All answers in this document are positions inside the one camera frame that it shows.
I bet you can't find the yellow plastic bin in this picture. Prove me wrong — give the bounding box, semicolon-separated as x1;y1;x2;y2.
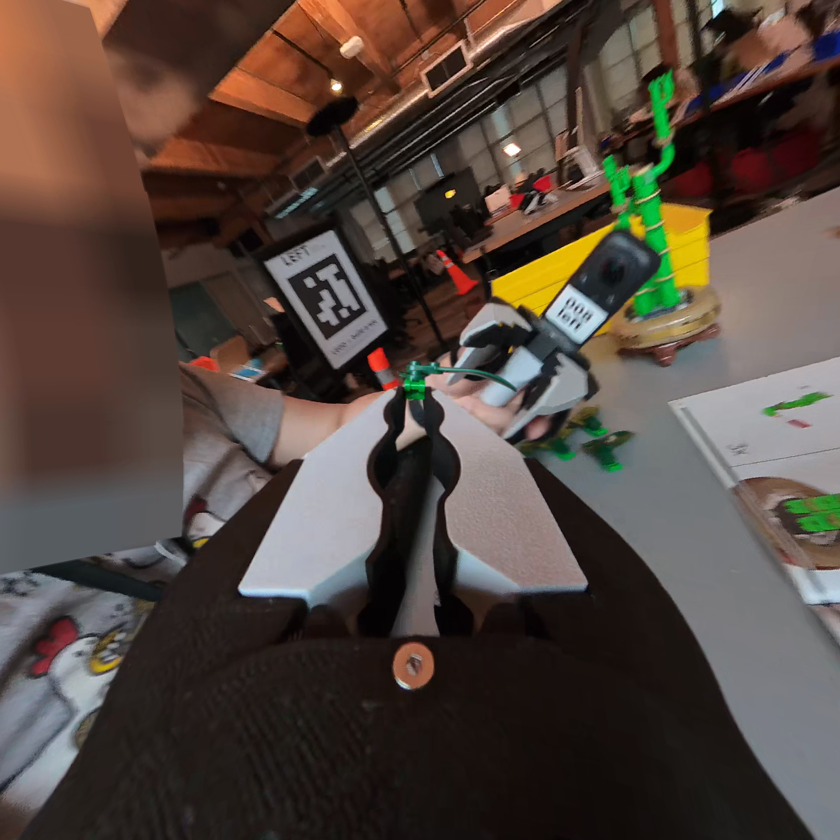
490;202;714;337

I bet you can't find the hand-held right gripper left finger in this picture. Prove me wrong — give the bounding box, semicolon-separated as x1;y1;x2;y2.
238;387;403;634

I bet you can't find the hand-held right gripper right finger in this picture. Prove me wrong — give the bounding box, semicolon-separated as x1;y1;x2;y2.
425;387;590;636

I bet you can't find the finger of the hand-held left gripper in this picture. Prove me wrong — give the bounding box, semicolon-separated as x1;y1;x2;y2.
458;298;535;370
524;356;601;417

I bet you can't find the white lego instruction booklet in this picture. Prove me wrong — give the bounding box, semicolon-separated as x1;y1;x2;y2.
668;356;840;608

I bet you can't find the orange traffic cone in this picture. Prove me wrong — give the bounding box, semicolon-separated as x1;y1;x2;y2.
366;346;401;392
435;248;480;298

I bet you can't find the green lego leaf piece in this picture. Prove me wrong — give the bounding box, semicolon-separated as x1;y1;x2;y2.
399;361;521;403

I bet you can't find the person's left hand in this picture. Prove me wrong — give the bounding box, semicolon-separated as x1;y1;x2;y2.
436;353;553;441

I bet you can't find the green lego bamboo model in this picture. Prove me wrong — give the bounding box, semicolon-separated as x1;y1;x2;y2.
601;68;723;368

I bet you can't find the person's left forearm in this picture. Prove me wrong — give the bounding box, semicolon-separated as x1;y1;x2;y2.
271;387;429;468

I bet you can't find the black pole stand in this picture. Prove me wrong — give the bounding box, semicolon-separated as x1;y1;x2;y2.
306;96;448;350

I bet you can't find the long wooden desk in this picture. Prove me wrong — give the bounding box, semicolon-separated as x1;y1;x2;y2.
459;176;619;265

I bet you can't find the chicken print cloth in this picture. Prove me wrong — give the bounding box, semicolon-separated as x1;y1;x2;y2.
0;541;199;811

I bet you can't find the grey t-shirt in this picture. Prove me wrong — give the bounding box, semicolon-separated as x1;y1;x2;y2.
157;363;287;560

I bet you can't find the white sign with black marker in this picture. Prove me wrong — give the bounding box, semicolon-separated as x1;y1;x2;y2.
261;227;391;371

